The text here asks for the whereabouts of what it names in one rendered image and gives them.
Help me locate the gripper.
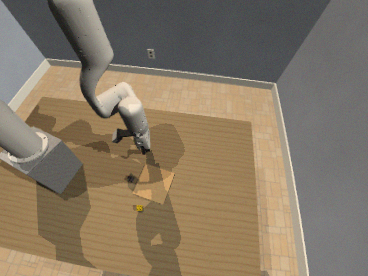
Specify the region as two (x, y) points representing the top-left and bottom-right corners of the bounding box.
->
(132, 126), (150, 155)

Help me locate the tan mat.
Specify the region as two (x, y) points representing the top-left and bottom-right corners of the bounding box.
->
(133, 164), (174, 205)

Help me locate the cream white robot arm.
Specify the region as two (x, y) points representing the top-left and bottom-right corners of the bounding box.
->
(0, 0), (148, 164)

